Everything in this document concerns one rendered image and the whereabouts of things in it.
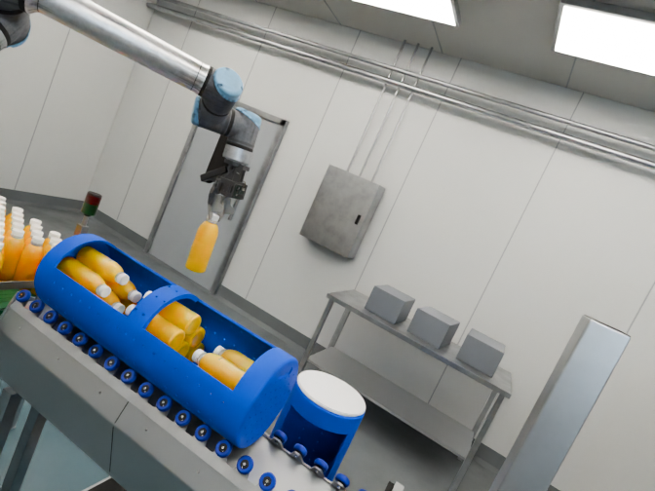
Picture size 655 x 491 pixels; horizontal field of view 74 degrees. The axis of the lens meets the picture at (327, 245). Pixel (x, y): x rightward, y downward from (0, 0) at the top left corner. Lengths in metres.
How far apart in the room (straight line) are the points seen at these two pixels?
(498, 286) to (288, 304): 2.20
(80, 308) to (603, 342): 1.36
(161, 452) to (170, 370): 0.23
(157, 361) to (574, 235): 3.75
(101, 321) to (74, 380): 0.22
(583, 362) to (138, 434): 1.16
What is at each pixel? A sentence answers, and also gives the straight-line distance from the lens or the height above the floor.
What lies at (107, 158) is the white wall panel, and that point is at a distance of 6.89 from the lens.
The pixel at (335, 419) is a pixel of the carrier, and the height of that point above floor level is 1.01.
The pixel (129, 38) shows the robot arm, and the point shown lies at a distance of 1.35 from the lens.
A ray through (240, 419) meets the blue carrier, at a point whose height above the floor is 1.09.
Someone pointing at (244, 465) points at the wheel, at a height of 0.97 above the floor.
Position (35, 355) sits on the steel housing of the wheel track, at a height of 0.85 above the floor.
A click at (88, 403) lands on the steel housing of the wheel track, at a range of 1.58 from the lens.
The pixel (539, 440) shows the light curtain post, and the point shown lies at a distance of 0.82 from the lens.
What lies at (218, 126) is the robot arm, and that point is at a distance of 1.46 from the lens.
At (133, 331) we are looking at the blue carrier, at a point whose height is 1.11.
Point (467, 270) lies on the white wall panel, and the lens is 4.39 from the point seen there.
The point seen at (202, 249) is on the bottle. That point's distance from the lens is 1.54.
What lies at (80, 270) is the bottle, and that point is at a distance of 1.66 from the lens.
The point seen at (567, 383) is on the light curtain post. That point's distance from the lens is 0.79.
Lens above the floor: 1.72
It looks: 7 degrees down
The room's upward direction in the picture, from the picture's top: 24 degrees clockwise
